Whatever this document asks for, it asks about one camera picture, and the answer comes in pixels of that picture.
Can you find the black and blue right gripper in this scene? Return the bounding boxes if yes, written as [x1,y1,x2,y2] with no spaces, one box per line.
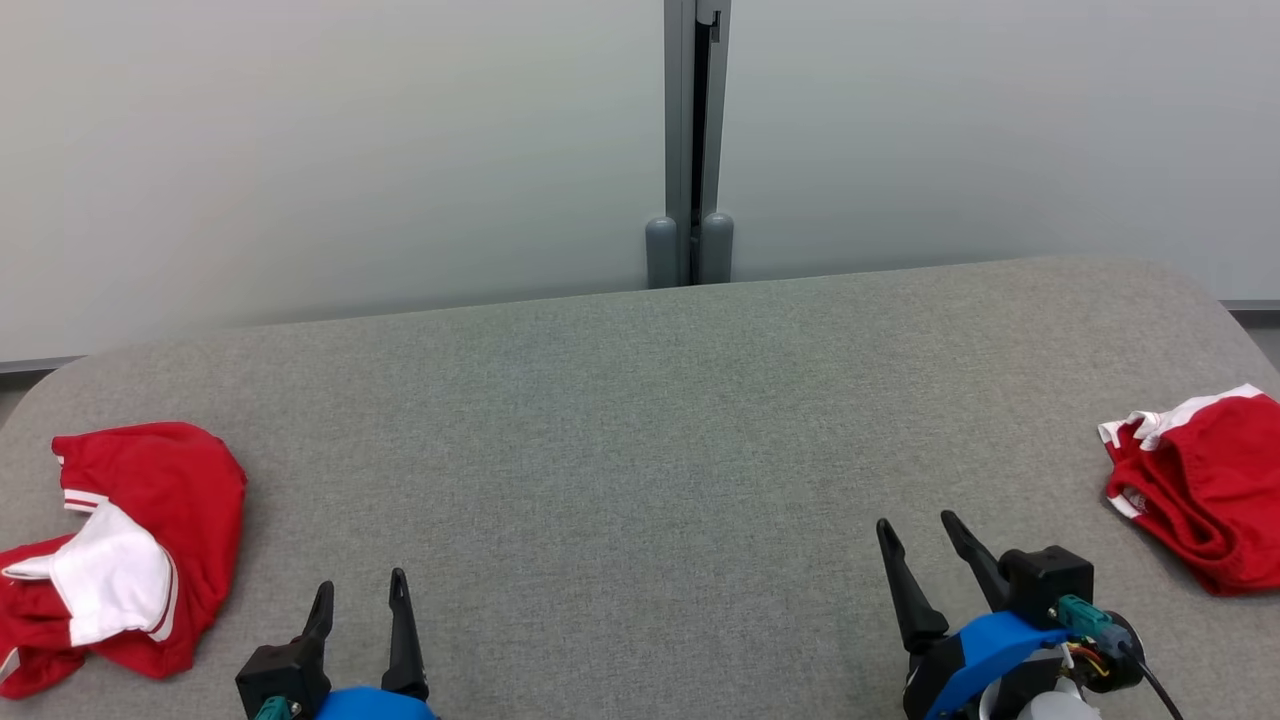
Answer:
[877,510,1147,720]

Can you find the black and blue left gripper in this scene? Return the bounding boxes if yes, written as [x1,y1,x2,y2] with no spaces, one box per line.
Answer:
[303,567,441,720]

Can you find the red garment with white panel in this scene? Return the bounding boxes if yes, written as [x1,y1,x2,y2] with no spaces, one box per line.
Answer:
[0,422,248,699]

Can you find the red shorts with elastic waistband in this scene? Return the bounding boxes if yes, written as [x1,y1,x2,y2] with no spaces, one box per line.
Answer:
[1097,384,1280,597]

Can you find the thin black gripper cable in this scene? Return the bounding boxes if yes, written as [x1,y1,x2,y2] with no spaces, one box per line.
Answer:
[1120,640,1188,720]

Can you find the grey metal partition post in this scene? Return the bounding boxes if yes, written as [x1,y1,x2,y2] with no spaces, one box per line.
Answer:
[645,0,734,290]

